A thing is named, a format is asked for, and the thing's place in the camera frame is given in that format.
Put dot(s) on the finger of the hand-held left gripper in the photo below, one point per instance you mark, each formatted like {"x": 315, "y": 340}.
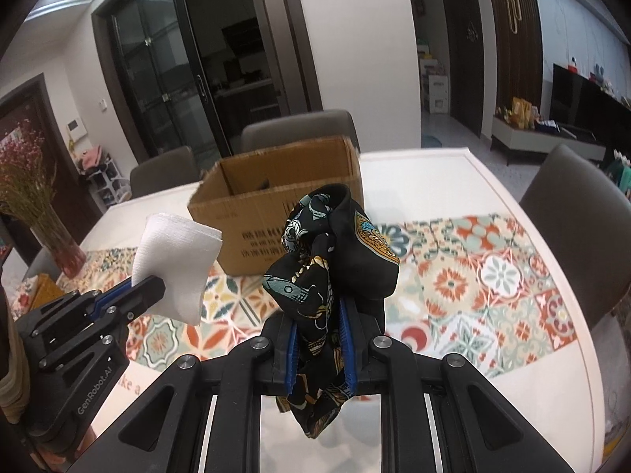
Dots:
{"x": 148, "y": 291}
{"x": 116, "y": 293}

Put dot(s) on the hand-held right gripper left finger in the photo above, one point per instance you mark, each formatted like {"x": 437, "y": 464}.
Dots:
{"x": 291, "y": 354}

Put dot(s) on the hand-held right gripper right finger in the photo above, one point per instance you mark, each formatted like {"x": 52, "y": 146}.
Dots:
{"x": 351, "y": 354}

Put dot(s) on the white cloth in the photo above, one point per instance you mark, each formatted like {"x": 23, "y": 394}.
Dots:
{"x": 177, "y": 261}

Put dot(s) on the black patterned scarf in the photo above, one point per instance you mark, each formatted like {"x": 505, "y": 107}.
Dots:
{"x": 320, "y": 256}

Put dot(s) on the brown cardboard box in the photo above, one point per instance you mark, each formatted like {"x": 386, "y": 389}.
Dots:
{"x": 246, "y": 226}

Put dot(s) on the glass vase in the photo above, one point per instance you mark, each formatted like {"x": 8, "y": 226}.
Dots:
{"x": 64, "y": 251}

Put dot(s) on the yellow wooden tissue box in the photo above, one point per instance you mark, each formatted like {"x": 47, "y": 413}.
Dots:
{"x": 47, "y": 288}

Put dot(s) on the floral patterned cloth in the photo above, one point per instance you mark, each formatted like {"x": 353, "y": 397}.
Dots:
{"x": 17, "y": 298}

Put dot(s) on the shoe rack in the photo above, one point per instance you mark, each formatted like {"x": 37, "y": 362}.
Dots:
{"x": 101, "y": 177}

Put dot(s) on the grey dining chair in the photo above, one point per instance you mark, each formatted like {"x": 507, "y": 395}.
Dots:
{"x": 581, "y": 217}
{"x": 300, "y": 130}
{"x": 165, "y": 172}

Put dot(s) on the dried pink flower bunch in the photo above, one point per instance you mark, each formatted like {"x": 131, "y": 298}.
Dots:
{"x": 24, "y": 162}

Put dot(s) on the white intercom panel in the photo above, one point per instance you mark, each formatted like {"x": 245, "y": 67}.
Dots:
{"x": 75, "y": 126}

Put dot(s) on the dark glass sliding door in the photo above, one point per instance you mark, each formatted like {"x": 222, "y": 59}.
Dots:
{"x": 197, "y": 59}

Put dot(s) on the white carton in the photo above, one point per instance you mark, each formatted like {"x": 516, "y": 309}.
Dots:
{"x": 437, "y": 94}

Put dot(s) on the white television cabinet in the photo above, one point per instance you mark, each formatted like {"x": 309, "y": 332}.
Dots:
{"x": 537, "y": 140}

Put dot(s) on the yellow boxes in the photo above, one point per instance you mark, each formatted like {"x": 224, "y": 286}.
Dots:
{"x": 522, "y": 112}

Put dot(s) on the dark wooden door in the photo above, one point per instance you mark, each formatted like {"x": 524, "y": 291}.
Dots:
{"x": 463, "y": 54}

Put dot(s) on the clothes drying rack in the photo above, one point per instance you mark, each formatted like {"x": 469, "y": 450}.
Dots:
{"x": 621, "y": 175}

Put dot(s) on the black television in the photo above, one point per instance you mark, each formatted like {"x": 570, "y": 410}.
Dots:
{"x": 586, "y": 101}

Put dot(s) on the gold wall ornament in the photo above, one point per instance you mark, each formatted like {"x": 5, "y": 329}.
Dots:
{"x": 513, "y": 10}

